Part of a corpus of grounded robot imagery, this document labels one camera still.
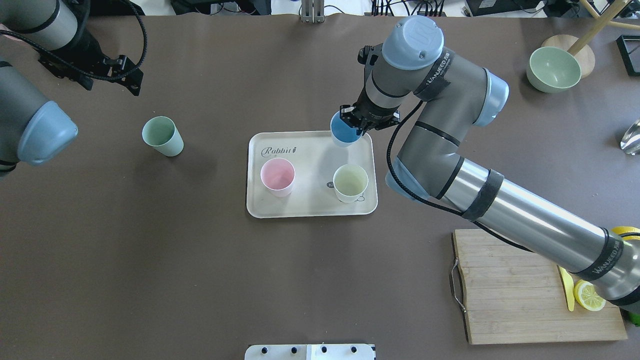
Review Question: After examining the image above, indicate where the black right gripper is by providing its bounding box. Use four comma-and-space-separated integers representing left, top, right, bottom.
339, 89, 400, 137

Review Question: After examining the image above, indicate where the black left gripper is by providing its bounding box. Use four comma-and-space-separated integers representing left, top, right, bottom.
38, 30, 144, 96

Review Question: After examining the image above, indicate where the blue cup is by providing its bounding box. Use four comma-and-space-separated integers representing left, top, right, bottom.
330, 111, 362, 148

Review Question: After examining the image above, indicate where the pale yellow cup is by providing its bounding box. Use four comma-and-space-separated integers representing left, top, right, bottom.
333, 164, 369, 203

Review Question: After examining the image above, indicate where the green cup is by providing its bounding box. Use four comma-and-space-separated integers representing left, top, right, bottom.
141, 116, 185, 157

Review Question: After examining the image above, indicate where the pink cup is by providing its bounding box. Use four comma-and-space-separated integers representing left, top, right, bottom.
260, 157, 296, 198

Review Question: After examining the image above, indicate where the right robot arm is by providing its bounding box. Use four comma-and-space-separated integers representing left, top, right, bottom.
338, 15, 640, 313

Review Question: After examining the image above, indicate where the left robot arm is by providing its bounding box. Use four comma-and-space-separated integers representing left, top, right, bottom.
0, 0, 144, 176

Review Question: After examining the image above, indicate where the cream rectangular rabbit tray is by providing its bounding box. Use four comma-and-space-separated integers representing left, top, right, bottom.
246, 130, 378, 219

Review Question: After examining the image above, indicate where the green bowl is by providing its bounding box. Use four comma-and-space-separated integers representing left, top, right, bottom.
526, 47, 582, 94

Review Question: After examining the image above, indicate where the wooden cutting board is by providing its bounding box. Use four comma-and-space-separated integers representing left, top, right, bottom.
452, 228, 627, 346

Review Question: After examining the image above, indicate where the wooden stand with pole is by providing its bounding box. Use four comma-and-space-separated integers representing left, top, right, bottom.
541, 0, 639, 79

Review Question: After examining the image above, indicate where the yellow plastic knife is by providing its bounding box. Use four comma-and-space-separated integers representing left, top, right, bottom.
557, 265, 576, 312

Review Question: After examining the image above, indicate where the clear glass object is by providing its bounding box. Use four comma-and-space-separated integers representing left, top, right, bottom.
619, 118, 640, 156

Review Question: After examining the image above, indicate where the upper whole lemon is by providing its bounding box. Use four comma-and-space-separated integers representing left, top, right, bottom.
611, 226, 640, 242

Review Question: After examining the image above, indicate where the upper lemon slice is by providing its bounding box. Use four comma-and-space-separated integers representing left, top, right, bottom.
573, 279, 607, 312

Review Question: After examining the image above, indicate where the green lime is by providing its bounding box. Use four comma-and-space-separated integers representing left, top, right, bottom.
621, 309, 640, 328

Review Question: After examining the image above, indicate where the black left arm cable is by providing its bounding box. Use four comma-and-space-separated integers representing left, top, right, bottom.
0, 0, 149, 83

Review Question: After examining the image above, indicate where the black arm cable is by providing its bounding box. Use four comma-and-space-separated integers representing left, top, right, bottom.
387, 99, 535, 252
0, 0, 149, 83

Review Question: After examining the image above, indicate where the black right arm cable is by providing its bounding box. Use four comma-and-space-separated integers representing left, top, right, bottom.
387, 99, 535, 252

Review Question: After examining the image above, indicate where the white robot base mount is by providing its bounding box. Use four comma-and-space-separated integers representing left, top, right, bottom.
244, 343, 377, 360

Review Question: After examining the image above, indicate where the black frame object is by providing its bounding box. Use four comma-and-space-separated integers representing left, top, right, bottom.
615, 34, 640, 76

